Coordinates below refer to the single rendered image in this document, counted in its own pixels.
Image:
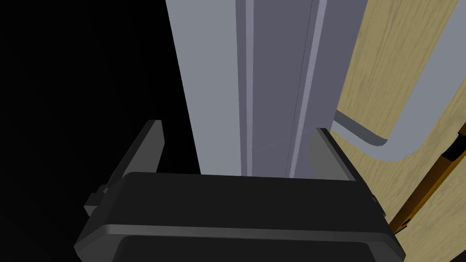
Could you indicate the tan wooden door leaf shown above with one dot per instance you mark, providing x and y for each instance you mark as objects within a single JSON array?
[{"x": 378, "y": 72}]

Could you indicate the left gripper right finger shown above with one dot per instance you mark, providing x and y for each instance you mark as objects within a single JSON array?
[{"x": 327, "y": 160}]

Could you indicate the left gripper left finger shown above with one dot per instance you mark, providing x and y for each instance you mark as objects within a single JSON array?
[{"x": 145, "y": 153}]

